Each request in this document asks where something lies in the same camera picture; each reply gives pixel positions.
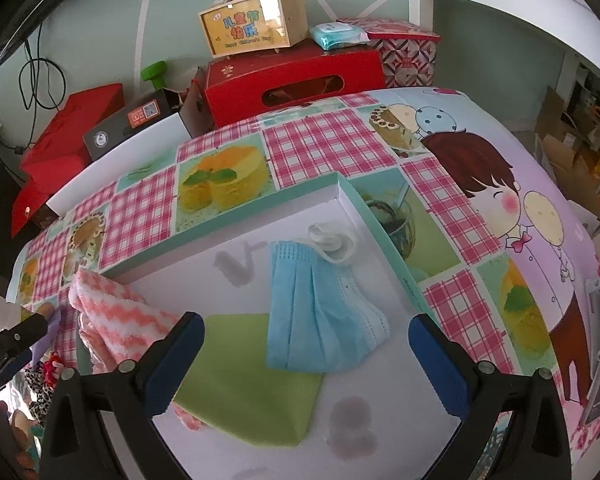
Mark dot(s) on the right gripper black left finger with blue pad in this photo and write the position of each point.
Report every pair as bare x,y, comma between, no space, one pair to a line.
76,444

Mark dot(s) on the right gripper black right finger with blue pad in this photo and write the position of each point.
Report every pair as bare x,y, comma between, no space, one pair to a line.
535,445

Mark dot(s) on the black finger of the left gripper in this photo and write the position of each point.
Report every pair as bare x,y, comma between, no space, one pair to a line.
22,336

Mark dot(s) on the red hair scrunchie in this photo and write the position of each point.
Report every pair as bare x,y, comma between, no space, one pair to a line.
52,369

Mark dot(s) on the pink white striped towel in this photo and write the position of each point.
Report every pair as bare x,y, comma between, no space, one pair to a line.
115,323

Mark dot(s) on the white tray with teal rim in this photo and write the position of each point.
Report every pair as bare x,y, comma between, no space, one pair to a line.
379,420

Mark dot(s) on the green cloth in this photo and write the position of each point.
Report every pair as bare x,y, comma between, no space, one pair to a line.
230,388

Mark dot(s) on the red paper gift bag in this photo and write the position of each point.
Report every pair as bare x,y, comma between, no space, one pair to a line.
60,153

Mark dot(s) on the patchwork cartoon tablecloth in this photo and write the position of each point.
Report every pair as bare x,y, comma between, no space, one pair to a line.
497,253

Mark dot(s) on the blue surgical face mask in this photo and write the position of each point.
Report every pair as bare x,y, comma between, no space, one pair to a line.
319,319

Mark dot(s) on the white foam board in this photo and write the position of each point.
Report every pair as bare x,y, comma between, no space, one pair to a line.
138,151

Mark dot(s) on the black box with labels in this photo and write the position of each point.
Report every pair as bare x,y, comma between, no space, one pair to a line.
130,120

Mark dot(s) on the green dumbbell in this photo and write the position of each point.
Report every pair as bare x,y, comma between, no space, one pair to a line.
155,73

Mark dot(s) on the red gift box with window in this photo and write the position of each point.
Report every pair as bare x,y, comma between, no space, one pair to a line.
250,84

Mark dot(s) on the red white patterned box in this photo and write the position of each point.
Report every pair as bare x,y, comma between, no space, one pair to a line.
407,52

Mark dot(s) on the yellow wooden gift case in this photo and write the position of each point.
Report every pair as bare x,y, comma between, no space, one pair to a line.
241,26

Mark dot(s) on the wet wipes pack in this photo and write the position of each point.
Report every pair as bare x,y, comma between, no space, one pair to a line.
337,35

